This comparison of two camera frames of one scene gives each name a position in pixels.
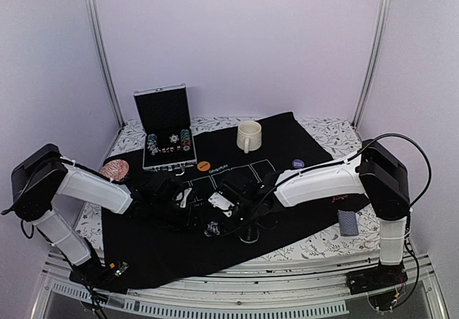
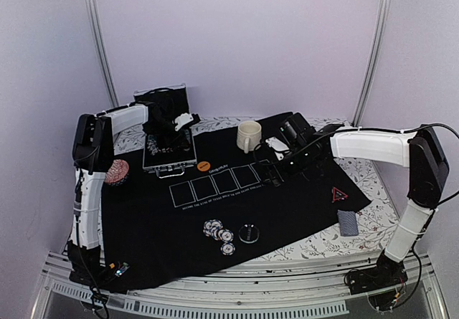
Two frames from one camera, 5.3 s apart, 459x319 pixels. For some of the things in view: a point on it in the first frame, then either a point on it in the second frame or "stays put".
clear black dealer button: x=249 y=234 stays put
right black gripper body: x=247 y=215 → x=301 y=161
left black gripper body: x=176 y=221 → x=160 y=126
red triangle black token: x=339 y=198 stays put
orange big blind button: x=204 y=165 stays put
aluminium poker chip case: x=168 y=142 stays put
